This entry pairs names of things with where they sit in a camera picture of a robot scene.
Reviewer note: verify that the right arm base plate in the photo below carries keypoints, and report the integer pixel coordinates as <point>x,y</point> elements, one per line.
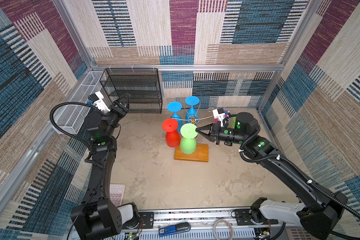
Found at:
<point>243,217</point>

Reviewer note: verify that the green wine glass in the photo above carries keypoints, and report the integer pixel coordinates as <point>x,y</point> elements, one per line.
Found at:
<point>188,142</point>
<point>232,122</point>

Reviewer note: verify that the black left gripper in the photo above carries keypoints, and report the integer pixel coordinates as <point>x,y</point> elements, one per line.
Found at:
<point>122,112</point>

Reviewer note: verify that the back blue wine glass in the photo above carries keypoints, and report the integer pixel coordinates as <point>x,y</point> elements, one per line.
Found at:
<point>192,113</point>

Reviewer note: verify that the white pink calculator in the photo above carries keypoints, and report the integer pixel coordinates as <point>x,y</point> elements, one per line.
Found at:
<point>117,194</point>

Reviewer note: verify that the red wine glass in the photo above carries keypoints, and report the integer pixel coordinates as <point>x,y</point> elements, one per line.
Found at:
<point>170,126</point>

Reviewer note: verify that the blue wine glass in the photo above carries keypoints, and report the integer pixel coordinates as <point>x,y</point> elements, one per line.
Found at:
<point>192,113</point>
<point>175,107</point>

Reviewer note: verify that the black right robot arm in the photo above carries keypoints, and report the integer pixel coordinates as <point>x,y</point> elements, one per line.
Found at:
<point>320,209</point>

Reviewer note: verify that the white wire basket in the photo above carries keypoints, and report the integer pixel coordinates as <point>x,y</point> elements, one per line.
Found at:
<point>71,117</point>

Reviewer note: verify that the gold wire glass rack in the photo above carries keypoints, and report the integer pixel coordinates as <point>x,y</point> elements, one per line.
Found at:
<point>193,122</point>

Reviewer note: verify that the black mesh shelf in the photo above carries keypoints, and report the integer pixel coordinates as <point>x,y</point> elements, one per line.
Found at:
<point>143,84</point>

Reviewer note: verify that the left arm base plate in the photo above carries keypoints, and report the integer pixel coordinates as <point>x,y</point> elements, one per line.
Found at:
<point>147,219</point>

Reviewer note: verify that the aluminium mounting rail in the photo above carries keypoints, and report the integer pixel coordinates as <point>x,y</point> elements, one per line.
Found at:
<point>206,224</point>

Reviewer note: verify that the wooden rack base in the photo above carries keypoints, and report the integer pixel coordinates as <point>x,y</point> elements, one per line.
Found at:
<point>201,154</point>

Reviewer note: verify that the blue black stapler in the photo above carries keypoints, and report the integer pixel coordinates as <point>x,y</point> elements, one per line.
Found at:
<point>174,229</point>

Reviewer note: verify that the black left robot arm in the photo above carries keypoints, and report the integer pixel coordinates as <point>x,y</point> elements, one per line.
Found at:
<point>97,218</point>

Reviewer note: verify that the left blue wine glass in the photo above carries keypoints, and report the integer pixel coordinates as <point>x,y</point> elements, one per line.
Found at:
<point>175,107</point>

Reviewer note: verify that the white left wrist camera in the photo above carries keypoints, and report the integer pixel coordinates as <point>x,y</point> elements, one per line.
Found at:
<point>97,100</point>

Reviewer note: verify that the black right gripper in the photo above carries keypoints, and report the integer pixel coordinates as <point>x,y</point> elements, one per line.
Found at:
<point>214,130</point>

